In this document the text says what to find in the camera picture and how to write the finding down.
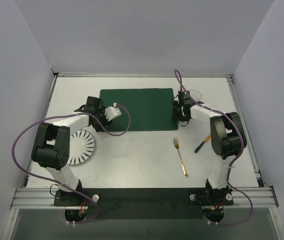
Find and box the green placemat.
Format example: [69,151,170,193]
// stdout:
[99,88,178,132]

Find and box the white plate with black stripes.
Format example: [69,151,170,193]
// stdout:
[67,129,96,166]

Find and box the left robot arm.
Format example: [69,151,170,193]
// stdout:
[31,96,113,206]

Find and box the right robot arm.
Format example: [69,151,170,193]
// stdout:
[171,90,247,204]

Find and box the clear plastic cup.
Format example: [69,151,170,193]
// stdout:
[189,89,203,104]

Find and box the gold fork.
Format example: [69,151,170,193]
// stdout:
[173,137,189,178]

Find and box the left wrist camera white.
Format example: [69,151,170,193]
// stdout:
[104,102,122,122]

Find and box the green handled gold knife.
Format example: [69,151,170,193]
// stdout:
[194,135,211,153]

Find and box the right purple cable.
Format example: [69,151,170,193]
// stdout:
[173,69,254,226]

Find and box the purple cable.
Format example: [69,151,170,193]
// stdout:
[173,69,254,226]
[11,102,132,224]

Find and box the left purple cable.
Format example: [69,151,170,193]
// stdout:
[11,102,132,224]

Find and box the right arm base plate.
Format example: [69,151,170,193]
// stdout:
[188,188,234,207]

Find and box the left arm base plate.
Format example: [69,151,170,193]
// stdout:
[53,188,100,207]

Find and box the aluminium front frame rail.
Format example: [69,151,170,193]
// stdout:
[10,187,279,209]

